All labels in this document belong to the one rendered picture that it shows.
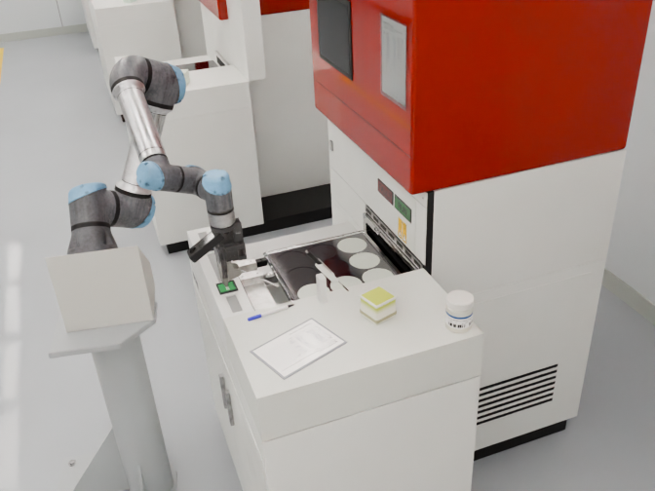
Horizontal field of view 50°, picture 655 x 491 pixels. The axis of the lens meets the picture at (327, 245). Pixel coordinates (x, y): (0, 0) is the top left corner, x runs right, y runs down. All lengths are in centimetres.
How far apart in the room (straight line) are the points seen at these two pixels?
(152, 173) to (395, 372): 82
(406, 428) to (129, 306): 92
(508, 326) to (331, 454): 84
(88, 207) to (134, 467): 98
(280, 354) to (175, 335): 179
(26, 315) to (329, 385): 251
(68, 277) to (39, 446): 116
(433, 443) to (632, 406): 134
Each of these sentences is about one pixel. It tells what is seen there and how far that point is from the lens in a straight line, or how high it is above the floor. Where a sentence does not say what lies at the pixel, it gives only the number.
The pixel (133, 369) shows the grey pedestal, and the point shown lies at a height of 64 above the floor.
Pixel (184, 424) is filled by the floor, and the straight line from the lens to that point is 310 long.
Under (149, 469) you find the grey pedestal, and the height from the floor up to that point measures 19.
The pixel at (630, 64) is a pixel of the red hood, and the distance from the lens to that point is 228.
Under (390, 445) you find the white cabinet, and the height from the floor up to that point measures 66.
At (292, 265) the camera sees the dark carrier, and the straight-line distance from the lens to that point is 231.
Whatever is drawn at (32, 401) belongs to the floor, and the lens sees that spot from 345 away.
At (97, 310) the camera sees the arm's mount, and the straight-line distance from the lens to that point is 228.
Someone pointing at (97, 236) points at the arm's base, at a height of 111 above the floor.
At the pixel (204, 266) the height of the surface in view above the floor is 96.
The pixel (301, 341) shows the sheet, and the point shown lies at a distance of 187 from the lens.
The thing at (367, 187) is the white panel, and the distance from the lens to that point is 245.
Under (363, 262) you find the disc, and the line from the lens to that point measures 230.
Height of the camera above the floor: 213
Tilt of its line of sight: 31 degrees down
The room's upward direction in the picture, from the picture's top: 3 degrees counter-clockwise
